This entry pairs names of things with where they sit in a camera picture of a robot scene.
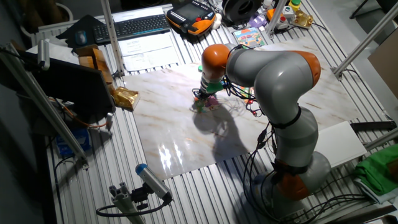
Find black computer keyboard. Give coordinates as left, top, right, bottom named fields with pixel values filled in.
left=92, top=14, right=171, bottom=45

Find orange black teach pendant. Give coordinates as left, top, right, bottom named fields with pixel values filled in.
left=165, top=0, right=218, bottom=37

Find gold foil bag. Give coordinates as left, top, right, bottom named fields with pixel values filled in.
left=111, top=86, right=141, bottom=112

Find yellow box with green button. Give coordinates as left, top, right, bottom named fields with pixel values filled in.
left=288, top=0, right=302, bottom=13

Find black chair base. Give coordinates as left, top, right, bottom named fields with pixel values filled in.
left=348, top=0, right=398, bottom=20

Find brown cardboard boxes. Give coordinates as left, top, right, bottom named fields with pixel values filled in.
left=76, top=44, right=114, bottom=94

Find green cloth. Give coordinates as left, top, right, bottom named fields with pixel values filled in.
left=353, top=143, right=398, bottom=197

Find dangling board with red light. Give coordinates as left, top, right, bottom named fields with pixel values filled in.
left=244, top=98, right=259, bottom=118

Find silver camera with blue cap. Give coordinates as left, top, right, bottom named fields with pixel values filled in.
left=135, top=162, right=174, bottom=202

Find black mouse pad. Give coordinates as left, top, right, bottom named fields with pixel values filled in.
left=55, top=14, right=108, bottom=50

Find blue orange jigsaw puzzle board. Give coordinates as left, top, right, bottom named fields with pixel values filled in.
left=232, top=27, right=267, bottom=49

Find orange cable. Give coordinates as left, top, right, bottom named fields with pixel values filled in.
left=54, top=98, right=109, bottom=129

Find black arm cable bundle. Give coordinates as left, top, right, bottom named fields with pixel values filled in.
left=222, top=76, right=279, bottom=224

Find grey box with red button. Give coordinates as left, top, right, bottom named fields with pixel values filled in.
left=275, top=14, right=290, bottom=31

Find white round chair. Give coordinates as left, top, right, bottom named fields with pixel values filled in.
left=19, top=2, right=75, bottom=40

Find printed white paper sheet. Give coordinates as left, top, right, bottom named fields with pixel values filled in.
left=123, top=46, right=182, bottom=73
left=118, top=32, right=174, bottom=57

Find black metal bar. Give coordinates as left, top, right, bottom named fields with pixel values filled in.
left=350, top=120, right=398, bottom=134

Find white rounded plastic toy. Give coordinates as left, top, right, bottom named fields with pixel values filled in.
left=212, top=12, right=223, bottom=30

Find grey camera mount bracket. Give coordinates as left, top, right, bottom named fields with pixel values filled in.
left=108, top=182, right=147, bottom=224

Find brown cardboard panel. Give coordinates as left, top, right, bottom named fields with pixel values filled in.
left=368, top=36, right=398, bottom=98

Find aluminium profile post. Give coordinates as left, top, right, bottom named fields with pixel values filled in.
left=99, top=0, right=126, bottom=78
left=331, top=2, right=398, bottom=80
left=265, top=0, right=289, bottom=35

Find black monitor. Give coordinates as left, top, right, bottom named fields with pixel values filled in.
left=17, top=49, right=116, bottom=124

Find small grey switch box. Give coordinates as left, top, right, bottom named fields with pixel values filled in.
left=281, top=5, right=295, bottom=20

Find purple plastic item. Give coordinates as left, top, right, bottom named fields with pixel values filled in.
left=248, top=14, right=268, bottom=29

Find dark computer mouse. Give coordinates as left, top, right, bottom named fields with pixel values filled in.
left=74, top=30, right=88, bottom=47

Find silver bar camera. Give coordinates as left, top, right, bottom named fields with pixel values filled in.
left=37, top=39, right=51, bottom=72

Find flat white box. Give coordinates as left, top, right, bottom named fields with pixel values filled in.
left=313, top=120, right=368, bottom=168

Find black camera cable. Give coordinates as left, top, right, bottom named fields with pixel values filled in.
left=95, top=192, right=172, bottom=218

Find blue box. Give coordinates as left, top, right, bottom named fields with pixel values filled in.
left=55, top=128, right=91, bottom=159

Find plain white sheet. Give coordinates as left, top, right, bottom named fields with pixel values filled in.
left=26, top=42, right=80, bottom=66

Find aluminium frame beam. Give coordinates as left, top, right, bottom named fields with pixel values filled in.
left=363, top=127, right=398, bottom=152
left=0, top=43, right=90, bottom=170

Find green printed wrist mount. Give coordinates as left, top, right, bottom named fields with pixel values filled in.
left=197, top=64, right=224, bottom=94

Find black filament spool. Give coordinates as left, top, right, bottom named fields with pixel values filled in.
left=221, top=0, right=264, bottom=28

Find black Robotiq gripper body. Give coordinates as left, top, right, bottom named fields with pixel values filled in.
left=197, top=89, right=213, bottom=101

